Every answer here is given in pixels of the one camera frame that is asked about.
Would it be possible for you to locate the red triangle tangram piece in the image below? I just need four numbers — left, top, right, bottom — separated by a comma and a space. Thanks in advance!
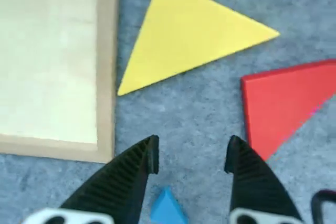
240, 59, 336, 162

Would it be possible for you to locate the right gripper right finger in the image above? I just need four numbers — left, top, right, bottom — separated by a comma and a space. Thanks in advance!
224, 135, 305, 224

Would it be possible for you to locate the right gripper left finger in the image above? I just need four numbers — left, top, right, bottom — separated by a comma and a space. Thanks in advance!
21, 134, 160, 224

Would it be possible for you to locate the yellow triangle tangram piece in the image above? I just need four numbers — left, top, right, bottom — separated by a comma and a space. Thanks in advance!
117, 0, 281, 97

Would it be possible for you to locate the black cable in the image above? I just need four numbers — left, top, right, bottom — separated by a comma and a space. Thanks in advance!
310, 189, 336, 224

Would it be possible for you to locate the blue triangle tangram piece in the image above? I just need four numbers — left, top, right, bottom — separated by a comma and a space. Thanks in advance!
149, 186, 189, 224

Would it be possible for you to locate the square wooden tray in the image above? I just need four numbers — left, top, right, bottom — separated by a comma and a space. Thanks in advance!
0, 0, 121, 164

